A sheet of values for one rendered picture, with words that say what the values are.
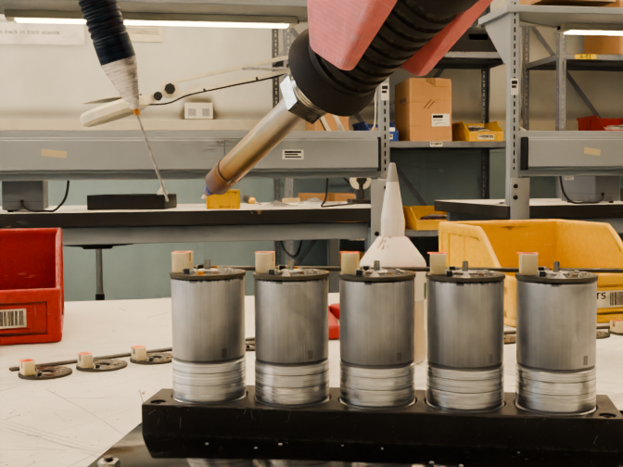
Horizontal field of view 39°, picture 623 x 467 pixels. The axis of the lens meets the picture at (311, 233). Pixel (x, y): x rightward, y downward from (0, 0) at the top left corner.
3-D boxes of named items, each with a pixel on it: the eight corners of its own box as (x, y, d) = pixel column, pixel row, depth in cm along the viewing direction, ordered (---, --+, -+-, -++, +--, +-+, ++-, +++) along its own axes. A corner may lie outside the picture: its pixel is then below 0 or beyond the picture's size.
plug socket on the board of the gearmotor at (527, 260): (546, 275, 27) (546, 254, 27) (517, 275, 27) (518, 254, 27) (543, 272, 28) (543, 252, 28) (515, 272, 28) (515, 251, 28)
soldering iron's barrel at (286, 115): (200, 208, 26) (312, 101, 22) (188, 162, 27) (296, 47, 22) (241, 207, 27) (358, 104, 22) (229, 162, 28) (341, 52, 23)
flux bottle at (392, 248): (435, 355, 45) (435, 162, 44) (412, 368, 42) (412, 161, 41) (375, 349, 47) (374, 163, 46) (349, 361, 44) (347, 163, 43)
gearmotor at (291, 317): (324, 435, 27) (323, 273, 27) (247, 433, 28) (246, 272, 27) (334, 414, 30) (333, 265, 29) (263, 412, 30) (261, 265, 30)
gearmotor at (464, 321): (506, 442, 26) (507, 274, 26) (425, 439, 27) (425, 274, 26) (501, 420, 29) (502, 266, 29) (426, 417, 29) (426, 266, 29)
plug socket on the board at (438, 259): (454, 275, 27) (454, 254, 27) (426, 274, 27) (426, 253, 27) (453, 272, 28) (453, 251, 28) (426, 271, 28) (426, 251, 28)
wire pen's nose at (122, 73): (113, 115, 27) (95, 68, 26) (146, 105, 27) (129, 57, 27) (124, 112, 26) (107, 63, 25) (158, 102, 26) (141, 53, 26)
